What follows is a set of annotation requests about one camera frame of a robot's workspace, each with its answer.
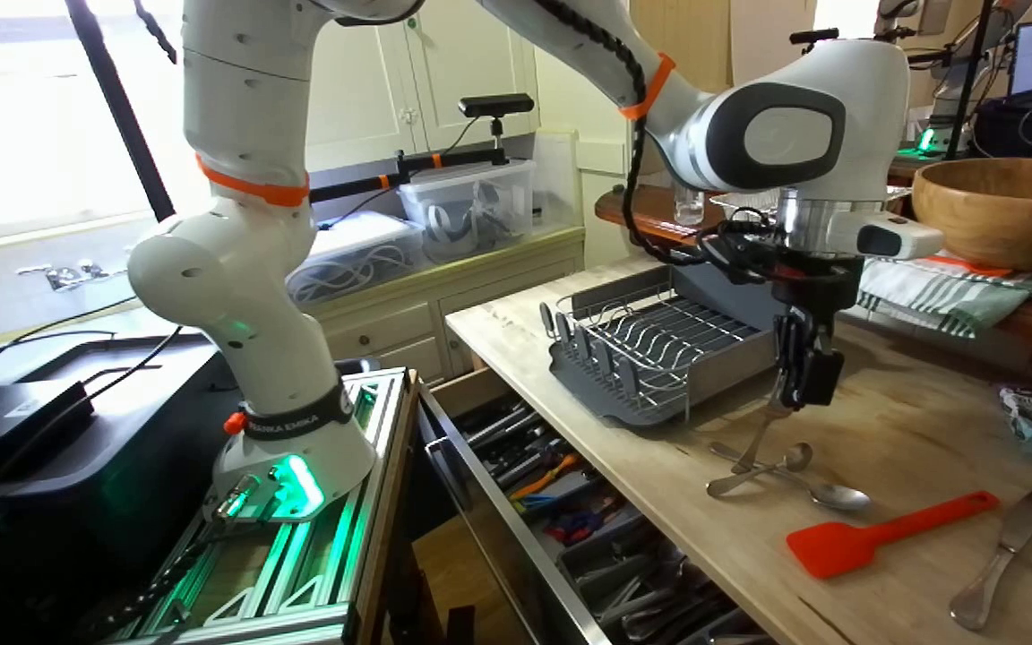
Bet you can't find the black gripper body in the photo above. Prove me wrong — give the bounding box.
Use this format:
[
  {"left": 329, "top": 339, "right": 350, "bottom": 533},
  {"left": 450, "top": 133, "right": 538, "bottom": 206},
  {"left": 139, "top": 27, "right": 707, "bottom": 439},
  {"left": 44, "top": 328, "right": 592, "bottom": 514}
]
[{"left": 771, "top": 252, "right": 867, "bottom": 328}]

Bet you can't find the silver fork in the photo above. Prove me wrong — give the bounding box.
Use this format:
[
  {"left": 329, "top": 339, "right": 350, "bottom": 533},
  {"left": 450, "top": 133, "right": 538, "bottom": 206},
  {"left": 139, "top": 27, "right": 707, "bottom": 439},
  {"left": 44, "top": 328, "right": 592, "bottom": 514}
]
[
  {"left": 703, "top": 442, "right": 818, "bottom": 503},
  {"left": 727, "top": 398, "right": 795, "bottom": 480}
]

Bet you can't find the silver spoon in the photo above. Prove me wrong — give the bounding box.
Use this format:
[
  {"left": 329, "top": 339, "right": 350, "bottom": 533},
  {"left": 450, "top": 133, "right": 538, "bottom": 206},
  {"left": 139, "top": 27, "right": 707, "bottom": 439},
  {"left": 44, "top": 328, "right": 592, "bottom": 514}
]
[{"left": 725, "top": 446, "right": 880, "bottom": 520}]

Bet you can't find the green white striped towel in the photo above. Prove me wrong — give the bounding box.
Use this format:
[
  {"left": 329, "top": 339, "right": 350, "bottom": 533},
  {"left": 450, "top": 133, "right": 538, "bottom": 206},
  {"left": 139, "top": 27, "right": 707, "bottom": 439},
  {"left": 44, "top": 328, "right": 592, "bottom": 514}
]
[{"left": 854, "top": 252, "right": 1032, "bottom": 343}]

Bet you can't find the red plastic strip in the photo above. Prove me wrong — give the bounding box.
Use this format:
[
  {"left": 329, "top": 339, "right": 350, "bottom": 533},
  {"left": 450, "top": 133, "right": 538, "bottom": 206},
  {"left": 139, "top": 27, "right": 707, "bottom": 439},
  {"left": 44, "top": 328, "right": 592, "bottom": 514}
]
[{"left": 921, "top": 247, "right": 1004, "bottom": 281}]

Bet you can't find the red silicone spatula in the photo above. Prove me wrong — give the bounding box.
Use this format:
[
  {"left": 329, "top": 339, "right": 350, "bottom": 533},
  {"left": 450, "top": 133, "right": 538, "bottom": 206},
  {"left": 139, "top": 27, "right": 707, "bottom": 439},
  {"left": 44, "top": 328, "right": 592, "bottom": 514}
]
[{"left": 786, "top": 489, "right": 1004, "bottom": 583}]

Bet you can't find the wooden bowl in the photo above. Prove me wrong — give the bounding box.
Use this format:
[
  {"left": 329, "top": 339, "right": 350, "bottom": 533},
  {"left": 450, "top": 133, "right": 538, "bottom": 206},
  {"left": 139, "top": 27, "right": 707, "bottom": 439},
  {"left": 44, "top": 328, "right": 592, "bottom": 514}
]
[{"left": 907, "top": 153, "right": 1032, "bottom": 275}]

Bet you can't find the silver butter knife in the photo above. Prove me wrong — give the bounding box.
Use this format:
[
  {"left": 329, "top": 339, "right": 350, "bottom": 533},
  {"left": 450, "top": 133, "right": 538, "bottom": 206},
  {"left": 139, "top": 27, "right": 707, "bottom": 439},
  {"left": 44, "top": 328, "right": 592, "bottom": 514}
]
[{"left": 946, "top": 484, "right": 1032, "bottom": 638}]

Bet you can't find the grey cutlery organiser tray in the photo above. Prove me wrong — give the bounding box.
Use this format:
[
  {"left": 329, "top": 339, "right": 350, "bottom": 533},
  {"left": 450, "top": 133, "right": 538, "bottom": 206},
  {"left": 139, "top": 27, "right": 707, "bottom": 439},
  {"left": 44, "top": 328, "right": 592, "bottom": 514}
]
[{"left": 554, "top": 505, "right": 781, "bottom": 645}]

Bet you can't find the orange kitchen tool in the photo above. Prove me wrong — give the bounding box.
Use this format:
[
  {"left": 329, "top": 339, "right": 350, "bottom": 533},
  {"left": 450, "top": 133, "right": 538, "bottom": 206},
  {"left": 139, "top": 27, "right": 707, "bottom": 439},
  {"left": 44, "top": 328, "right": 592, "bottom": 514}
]
[{"left": 508, "top": 453, "right": 579, "bottom": 503}]

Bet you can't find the light wooden board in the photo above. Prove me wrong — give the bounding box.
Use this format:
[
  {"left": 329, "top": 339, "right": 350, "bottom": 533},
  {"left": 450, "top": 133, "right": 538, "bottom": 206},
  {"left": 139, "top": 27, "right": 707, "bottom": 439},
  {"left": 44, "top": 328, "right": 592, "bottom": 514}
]
[{"left": 631, "top": 0, "right": 821, "bottom": 78}]

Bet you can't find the dark utensil organiser tray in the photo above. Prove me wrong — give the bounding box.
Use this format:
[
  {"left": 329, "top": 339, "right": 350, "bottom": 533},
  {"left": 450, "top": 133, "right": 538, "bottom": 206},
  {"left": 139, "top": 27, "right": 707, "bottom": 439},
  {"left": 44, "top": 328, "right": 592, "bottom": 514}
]
[{"left": 459, "top": 398, "right": 617, "bottom": 531}]

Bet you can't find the open kitchen drawer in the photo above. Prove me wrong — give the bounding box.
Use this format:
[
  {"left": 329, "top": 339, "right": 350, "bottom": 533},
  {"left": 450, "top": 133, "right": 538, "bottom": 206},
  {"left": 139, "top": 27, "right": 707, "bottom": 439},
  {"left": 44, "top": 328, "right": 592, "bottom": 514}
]
[{"left": 410, "top": 366, "right": 836, "bottom": 645}]

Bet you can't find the clear plastic storage bin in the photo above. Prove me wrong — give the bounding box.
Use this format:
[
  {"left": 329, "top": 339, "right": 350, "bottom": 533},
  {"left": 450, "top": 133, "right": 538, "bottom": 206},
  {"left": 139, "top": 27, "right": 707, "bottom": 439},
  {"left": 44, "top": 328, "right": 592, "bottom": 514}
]
[
  {"left": 284, "top": 212, "right": 426, "bottom": 305},
  {"left": 397, "top": 159, "right": 541, "bottom": 265}
]

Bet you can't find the cream drawer cabinet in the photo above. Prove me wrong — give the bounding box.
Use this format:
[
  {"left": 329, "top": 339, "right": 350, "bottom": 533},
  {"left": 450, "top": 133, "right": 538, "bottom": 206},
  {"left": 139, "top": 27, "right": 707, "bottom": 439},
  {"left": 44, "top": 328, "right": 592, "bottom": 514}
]
[{"left": 298, "top": 227, "right": 592, "bottom": 388}]

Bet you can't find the black diagonal pole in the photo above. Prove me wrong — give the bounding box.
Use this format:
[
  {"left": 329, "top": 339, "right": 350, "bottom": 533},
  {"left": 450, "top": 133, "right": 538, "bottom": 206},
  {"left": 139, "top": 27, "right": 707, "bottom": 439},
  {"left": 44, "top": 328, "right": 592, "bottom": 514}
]
[{"left": 64, "top": 0, "right": 179, "bottom": 227}]

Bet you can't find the black side table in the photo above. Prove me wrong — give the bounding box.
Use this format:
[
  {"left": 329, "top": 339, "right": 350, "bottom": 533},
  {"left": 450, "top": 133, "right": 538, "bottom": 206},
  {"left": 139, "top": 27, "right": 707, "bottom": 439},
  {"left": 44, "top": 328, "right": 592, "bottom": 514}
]
[{"left": 0, "top": 332, "right": 242, "bottom": 645}]

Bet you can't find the flat black box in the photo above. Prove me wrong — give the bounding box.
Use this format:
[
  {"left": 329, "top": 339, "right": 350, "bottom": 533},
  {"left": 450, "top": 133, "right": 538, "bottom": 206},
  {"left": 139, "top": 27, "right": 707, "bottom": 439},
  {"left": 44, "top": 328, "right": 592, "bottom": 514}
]
[{"left": 0, "top": 374, "right": 95, "bottom": 489}]

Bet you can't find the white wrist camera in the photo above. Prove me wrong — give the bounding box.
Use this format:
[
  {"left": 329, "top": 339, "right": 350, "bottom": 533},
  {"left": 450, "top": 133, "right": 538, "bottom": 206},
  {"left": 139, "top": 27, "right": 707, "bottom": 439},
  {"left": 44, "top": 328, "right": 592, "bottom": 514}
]
[{"left": 854, "top": 215, "right": 946, "bottom": 262}]

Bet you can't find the grey dish rack with wire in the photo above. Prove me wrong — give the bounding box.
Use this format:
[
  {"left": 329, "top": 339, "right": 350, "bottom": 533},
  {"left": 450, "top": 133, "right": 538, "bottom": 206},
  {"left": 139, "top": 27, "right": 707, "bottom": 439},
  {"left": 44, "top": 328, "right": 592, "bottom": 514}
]
[{"left": 532, "top": 256, "right": 787, "bottom": 433}]

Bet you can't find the black stereo camera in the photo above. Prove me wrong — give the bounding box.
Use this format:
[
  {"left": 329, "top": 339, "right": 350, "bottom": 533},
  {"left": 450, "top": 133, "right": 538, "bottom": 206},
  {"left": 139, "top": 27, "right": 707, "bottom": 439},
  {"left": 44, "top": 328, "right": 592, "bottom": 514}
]
[{"left": 455, "top": 90, "right": 538, "bottom": 121}]

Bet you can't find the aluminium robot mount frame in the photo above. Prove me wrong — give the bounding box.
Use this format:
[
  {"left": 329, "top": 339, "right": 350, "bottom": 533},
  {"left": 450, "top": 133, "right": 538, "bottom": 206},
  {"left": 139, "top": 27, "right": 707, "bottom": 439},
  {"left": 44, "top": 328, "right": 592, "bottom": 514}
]
[{"left": 95, "top": 363, "right": 422, "bottom": 645}]

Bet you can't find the thin black cable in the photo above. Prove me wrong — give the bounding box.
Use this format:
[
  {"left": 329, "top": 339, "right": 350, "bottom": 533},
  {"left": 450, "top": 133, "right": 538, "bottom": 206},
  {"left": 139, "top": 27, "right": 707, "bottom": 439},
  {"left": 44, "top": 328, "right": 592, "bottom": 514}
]
[{"left": 0, "top": 316, "right": 172, "bottom": 531}]

